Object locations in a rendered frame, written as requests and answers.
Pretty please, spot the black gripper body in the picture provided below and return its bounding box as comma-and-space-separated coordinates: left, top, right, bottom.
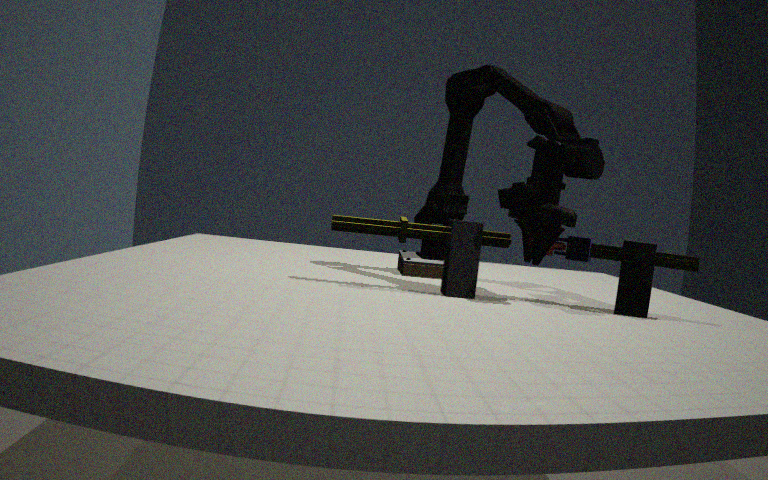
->
508, 171, 577, 228

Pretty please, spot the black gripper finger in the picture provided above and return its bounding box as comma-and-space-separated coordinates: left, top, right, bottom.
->
514, 220, 533, 262
528, 221, 565, 265

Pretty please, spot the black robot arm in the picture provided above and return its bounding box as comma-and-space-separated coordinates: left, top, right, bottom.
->
414, 64, 605, 226

